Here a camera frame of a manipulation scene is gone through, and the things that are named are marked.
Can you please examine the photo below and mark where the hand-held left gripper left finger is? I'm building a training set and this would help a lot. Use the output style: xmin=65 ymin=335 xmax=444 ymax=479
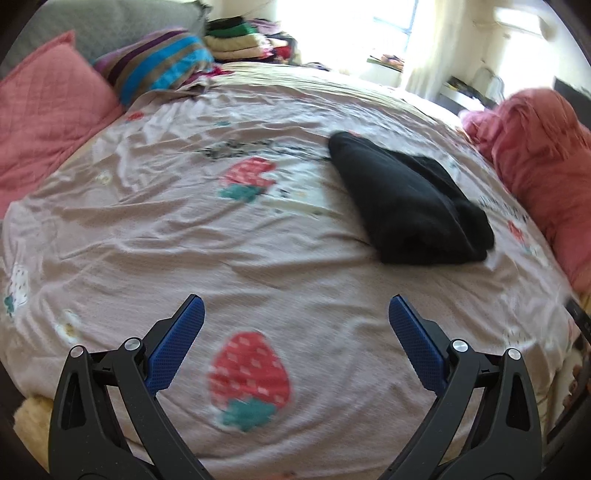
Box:
xmin=47 ymin=295 xmax=218 ymax=480

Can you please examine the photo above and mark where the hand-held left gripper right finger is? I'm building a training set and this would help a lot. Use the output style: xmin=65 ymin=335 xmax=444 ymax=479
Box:
xmin=379 ymin=294 xmax=544 ymax=480

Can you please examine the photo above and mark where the black sweater with orange cuffs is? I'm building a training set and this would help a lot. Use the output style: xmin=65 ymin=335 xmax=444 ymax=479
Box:
xmin=328 ymin=131 xmax=496 ymax=266

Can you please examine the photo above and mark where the stack of folded clothes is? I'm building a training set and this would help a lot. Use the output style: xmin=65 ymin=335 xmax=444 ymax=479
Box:
xmin=203 ymin=16 xmax=303 ymax=65

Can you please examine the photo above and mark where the strawberry print bed sheet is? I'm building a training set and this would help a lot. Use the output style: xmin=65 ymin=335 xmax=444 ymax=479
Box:
xmin=0 ymin=62 xmax=583 ymax=480

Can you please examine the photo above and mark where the cream fluffy blanket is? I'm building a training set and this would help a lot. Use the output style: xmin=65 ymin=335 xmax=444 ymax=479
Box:
xmin=13 ymin=397 xmax=52 ymax=446

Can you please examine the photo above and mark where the pink crumpled blanket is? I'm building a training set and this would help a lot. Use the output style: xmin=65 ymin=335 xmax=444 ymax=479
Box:
xmin=462 ymin=88 xmax=591 ymax=294

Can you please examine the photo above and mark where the white desk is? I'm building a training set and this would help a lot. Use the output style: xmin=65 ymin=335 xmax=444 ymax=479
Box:
xmin=438 ymin=76 xmax=504 ymax=112

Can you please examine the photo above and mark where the pink quilted pillow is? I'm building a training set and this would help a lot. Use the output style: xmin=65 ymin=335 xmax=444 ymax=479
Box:
xmin=0 ymin=30 xmax=125 ymax=217

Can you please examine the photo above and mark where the striped pillow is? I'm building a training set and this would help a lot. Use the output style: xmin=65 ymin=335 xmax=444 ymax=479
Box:
xmin=93 ymin=28 xmax=215 ymax=107

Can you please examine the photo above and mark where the white curtain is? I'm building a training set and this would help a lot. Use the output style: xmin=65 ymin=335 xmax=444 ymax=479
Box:
xmin=402 ymin=0 xmax=467 ymax=100

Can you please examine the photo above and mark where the dark monitor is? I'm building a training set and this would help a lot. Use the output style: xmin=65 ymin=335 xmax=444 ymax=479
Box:
xmin=554 ymin=78 xmax=588 ymax=108

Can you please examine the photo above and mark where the grey quilted headboard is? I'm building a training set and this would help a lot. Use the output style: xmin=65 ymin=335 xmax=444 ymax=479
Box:
xmin=0 ymin=0 xmax=208 ymax=79

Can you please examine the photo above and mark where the white air conditioner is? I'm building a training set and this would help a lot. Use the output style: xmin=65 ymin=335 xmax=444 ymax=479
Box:
xmin=492 ymin=4 xmax=557 ymax=41

